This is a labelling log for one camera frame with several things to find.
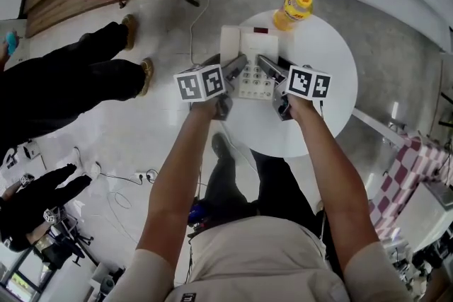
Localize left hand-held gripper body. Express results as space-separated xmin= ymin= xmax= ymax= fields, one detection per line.
xmin=173 ymin=52 xmax=241 ymax=122

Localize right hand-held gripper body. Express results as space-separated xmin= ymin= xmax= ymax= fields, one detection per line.
xmin=270 ymin=58 xmax=333 ymax=122

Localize white desk telephone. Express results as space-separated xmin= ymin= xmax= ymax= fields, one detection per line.
xmin=219 ymin=24 xmax=280 ymax=100

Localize person's left forearm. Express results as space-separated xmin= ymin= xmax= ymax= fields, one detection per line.
xmin=136 ymin=98 xmax=219 ymax=275

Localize person's right forearm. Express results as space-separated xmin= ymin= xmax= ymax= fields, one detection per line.
xmin=288 ymin=95 xmax=382 ymax=269

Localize round white side table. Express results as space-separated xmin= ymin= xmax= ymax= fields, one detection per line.
xmin=222 ymin=8 xmax=358 ymax=158

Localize orange drink bottle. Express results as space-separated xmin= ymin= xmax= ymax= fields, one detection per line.
xmin=273 ymin=0 xmax=314 ymax=32

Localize person's left black shoe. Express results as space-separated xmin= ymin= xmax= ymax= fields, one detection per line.
xmin=211 ymin=133 xmax=233 ymax=160

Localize person's black trousers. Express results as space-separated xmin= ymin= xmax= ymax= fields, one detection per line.
xmin=203 ymin=148 xmax=328 ymax=234

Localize blue black waist device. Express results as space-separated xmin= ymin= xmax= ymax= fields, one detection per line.
xmin=187 ymin=197 xmax=213 ymax=227

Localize pink checkered tablecloth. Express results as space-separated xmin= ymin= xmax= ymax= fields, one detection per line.
xmin=367 ymin=136 xmax=453 ymax=241

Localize white box appliance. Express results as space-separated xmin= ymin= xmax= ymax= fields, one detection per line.
xmin=396 ymin=182 xmax=453 ymax=252

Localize person's beige shirt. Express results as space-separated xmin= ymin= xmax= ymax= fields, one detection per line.
xmin=105 ymin=215 xmax=415 ymax=302

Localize white cabinet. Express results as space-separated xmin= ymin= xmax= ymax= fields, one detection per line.
xmin=0 ymin=0 xmax=28 ymax=21

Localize white table frame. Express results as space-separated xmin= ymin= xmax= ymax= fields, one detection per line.
xmin=352 ymin=108 xmax=408 ymax=149

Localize black floor cable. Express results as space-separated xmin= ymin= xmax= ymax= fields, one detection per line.
xmin=98 ymin=169 xmax=159 ymax=185

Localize thin white floor cable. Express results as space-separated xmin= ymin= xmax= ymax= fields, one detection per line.
xmin=105 ymin=190 xmax=132 ymax=223

